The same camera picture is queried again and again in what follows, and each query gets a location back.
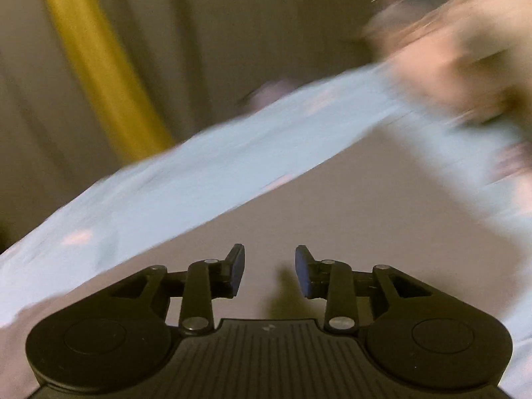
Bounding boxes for light blue mushroom bedsheet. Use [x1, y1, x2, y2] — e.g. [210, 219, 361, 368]
[1, 67, 531, 398]

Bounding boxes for pink plush toy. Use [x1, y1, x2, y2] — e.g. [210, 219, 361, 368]
[362, 0, 531, 138]

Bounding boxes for olive grey curtain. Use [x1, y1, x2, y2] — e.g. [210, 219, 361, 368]
[0, 0, 455, 254]

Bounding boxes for yellow curtain strip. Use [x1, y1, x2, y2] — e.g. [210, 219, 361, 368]
[45, 0, 175, 163]

